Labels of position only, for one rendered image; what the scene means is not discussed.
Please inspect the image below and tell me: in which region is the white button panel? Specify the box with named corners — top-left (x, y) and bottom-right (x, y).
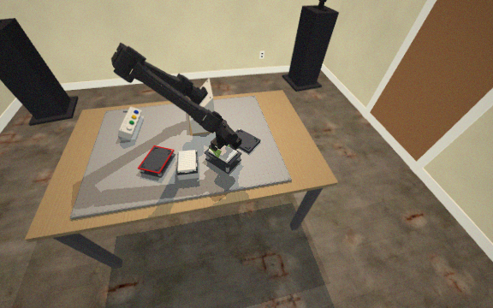
top-left (118, 106), bottom-right (144, 140)

